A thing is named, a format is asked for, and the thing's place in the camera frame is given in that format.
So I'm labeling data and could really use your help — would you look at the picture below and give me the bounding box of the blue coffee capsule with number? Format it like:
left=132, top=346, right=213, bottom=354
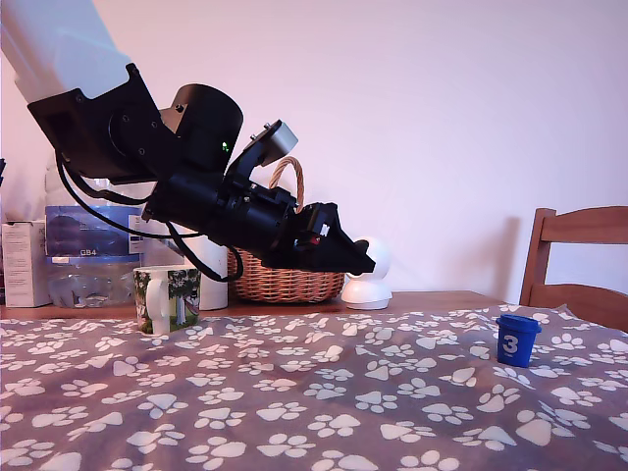
left=495, top=314, right=543, bottom=368

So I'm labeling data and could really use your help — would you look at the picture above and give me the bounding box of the white bottle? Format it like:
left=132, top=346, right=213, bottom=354
left=188, top=235, right=230, bottom=311

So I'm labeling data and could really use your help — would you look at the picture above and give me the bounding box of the white mug with tree print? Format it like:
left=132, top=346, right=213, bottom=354
left=132, top=264, right=202, bottom=337

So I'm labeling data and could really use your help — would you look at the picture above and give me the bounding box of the grey cloth with paw prints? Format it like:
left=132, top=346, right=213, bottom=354
left=0, top=302, right=628, bottom=471

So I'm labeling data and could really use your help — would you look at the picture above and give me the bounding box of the wooden chair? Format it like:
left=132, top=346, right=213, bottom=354
left=518, top=205, right=628, bottom=335

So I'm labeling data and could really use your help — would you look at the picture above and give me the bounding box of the white cardboard box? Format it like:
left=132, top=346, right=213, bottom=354
left=1, top=220, right=50, bottom=309

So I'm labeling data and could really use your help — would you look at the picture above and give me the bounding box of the small white round camera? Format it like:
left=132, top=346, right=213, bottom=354
left=340, top=236, right=393, bottom=311

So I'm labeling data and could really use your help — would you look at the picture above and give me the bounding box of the wicker basket with handle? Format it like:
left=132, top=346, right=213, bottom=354
left=226, top=155, right=347, bottom=304

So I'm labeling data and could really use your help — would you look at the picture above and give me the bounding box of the black cable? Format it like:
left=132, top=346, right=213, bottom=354
left=56, top=149, right=158, bottom=205
left=56, top=159, right=202, bottom=241
left=166, top=220, right=245, bottom=283

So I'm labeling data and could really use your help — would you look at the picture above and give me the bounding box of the grey camera box on bracket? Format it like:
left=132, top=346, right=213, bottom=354
left=226, top=119, right=299, bottom=190

